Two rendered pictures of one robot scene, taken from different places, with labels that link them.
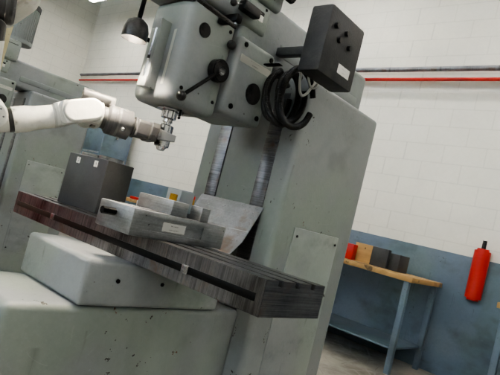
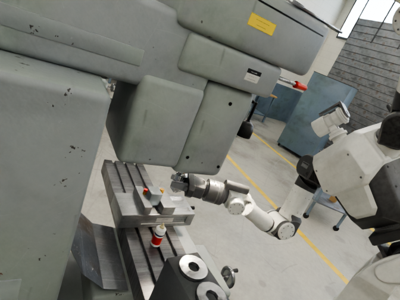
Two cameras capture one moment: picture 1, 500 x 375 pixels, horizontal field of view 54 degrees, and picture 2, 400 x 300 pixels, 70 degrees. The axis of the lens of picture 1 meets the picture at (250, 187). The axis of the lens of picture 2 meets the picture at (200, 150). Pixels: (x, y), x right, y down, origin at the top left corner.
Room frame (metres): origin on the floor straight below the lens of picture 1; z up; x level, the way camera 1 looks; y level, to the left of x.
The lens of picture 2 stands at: (2.45, 0.54, 1.74)
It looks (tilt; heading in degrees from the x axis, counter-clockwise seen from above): 21 degrees down; 193
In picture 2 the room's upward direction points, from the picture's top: 23 degrees clockwise
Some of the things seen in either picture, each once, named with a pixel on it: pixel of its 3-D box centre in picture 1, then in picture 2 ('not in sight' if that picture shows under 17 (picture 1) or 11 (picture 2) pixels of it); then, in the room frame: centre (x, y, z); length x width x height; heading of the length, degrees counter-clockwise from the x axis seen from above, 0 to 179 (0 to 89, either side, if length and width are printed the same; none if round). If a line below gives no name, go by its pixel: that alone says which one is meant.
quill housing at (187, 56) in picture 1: (184, 61); (202, 122); (1.54, 0.30, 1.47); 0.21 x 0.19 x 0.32; 48
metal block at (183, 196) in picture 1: (178, 200); (152, 196); (1.43, 0.19, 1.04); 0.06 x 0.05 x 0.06; 50
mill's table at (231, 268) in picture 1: (135, 240); (152, 247); (1.53, 0.30, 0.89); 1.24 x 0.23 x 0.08; 48
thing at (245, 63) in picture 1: (225, 82); (150, 110); (1.68, 0.17, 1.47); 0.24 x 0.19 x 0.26; 48
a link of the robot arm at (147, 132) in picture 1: (135, 128); (200, 188); (1.49, 0.38, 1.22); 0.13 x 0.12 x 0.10; 26
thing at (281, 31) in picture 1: (289, 65); (50, 7); (1.91, -0.03, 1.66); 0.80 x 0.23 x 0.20; 138
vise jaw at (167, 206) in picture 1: (162, 204); (162, 200); (1.39, 0.23, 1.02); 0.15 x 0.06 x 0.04; 50
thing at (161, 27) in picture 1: (154, 53); not in sight; (1.45, 0.37, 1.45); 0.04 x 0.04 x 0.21; 48
